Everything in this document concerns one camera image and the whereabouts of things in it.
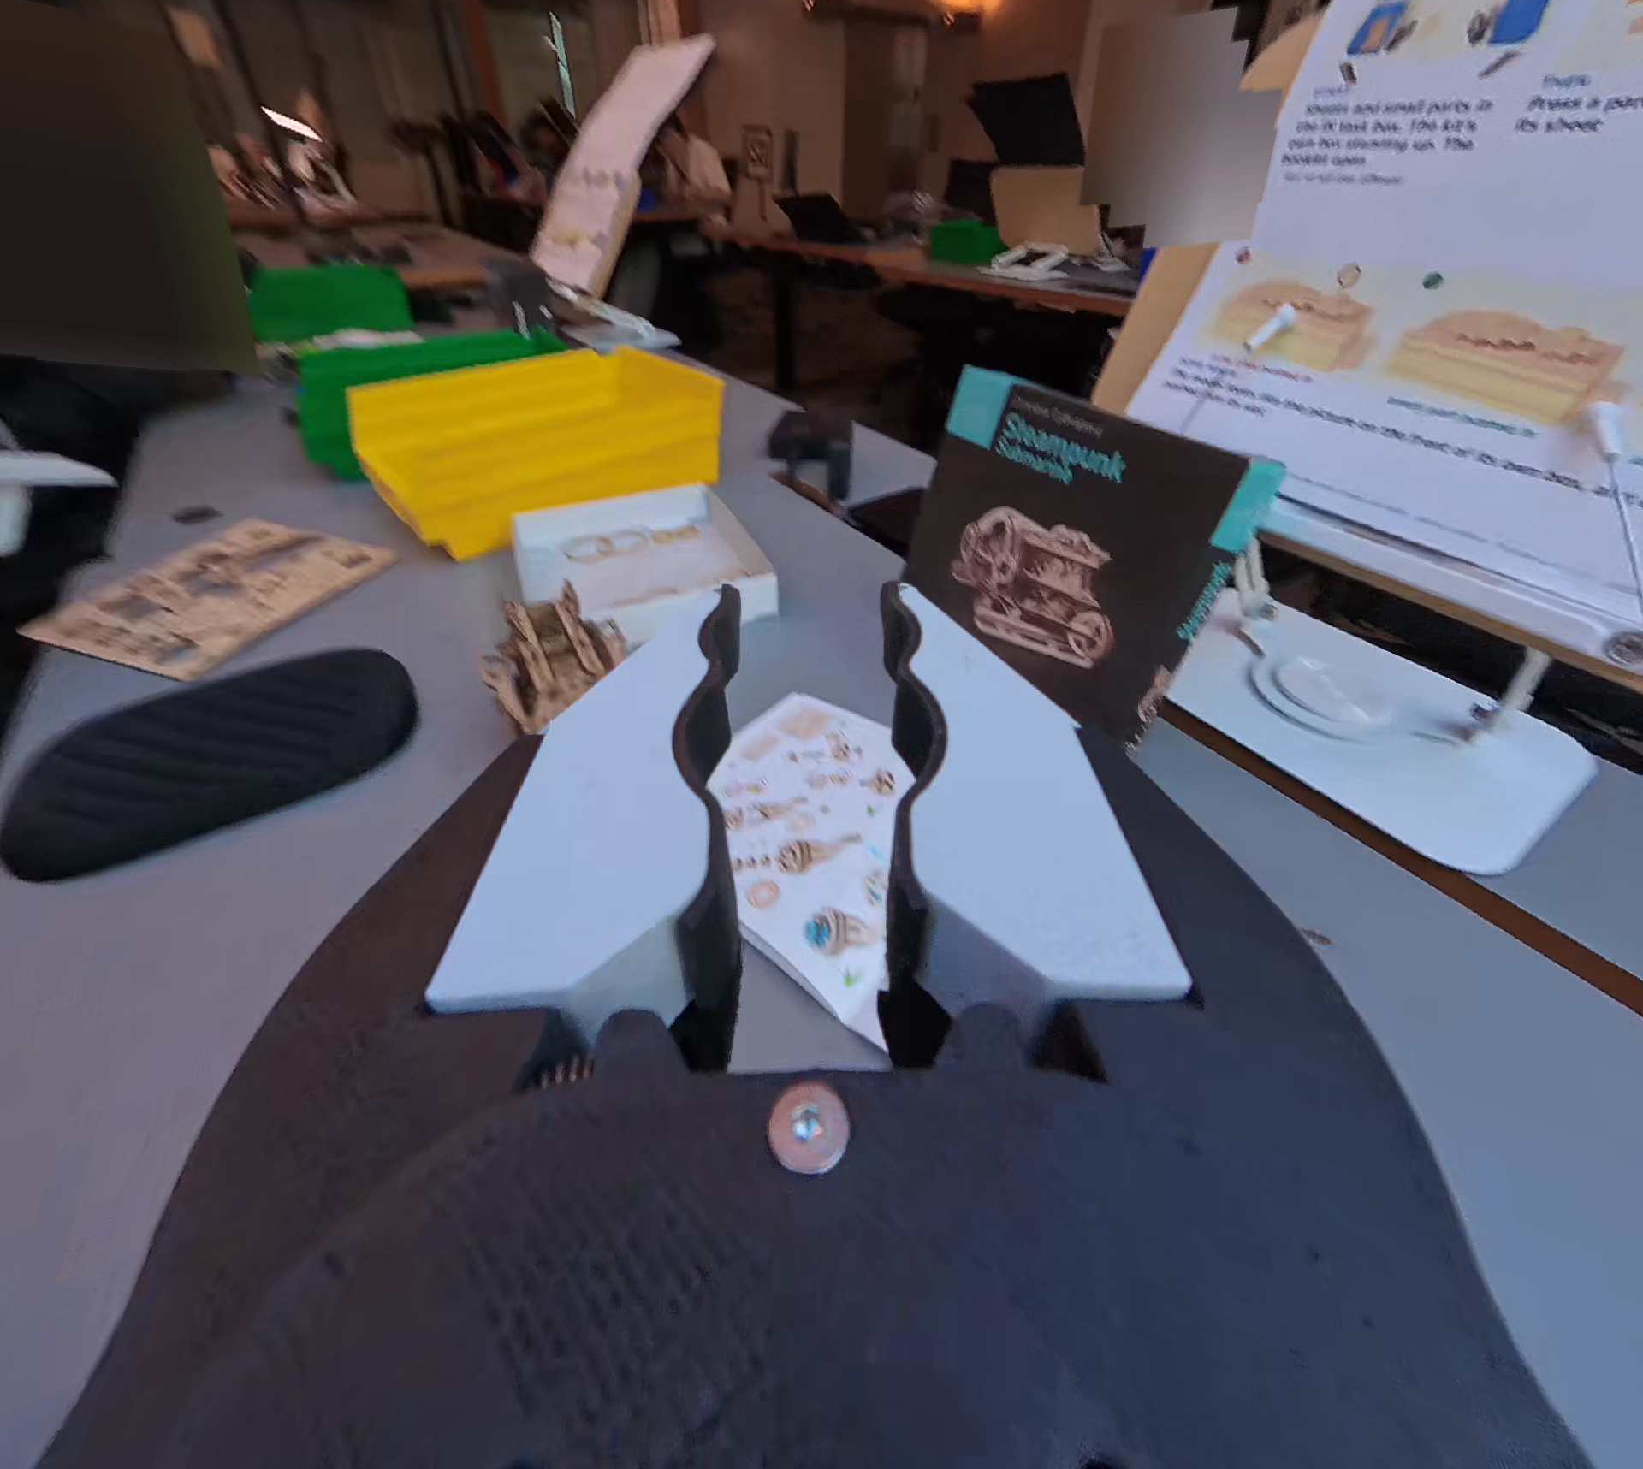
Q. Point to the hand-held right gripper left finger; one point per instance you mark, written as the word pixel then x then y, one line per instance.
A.
pixel 578 853

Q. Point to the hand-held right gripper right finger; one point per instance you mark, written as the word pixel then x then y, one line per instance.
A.
pixel 1040 853

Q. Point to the laser-cut plywood parts sheet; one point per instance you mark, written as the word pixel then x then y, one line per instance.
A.
pixel 218 596

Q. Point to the partly built wooden model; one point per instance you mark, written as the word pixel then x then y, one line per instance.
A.
pixel 552 648

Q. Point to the dark model kit box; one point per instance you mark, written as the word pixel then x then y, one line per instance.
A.
pixel 1065 559

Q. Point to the illustrated assembly booklet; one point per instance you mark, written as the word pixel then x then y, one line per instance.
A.
pixel 796 853

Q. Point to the white cardboard tray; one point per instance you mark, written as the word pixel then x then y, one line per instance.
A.
pixel 552 578

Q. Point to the white document stand base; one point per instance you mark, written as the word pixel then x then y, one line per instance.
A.
pixel 1411 763

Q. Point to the yellow plastic bin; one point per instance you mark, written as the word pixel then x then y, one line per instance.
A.
pixel 513 443

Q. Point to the green plastic bin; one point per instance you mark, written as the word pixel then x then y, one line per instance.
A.
pixel 328 301
pixel 384 365

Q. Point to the small black device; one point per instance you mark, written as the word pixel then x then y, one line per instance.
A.
pixel 812 443

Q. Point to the document holder board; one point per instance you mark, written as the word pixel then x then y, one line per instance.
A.
pixel 1161 326

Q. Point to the long wooden work desk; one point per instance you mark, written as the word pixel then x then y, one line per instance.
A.
pixel 923 270

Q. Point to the small green bin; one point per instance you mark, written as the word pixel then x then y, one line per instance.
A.
pixel 964 241

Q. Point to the black laptop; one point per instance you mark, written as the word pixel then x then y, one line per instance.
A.
pixel 821 217

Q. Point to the leaning pale sheet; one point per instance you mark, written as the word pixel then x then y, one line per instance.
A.
pixel 617 172

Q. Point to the black monitor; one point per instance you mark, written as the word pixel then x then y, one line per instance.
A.
pixel 1026 122

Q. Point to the printed instruction sheet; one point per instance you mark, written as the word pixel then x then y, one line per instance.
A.
pixel 1411 186

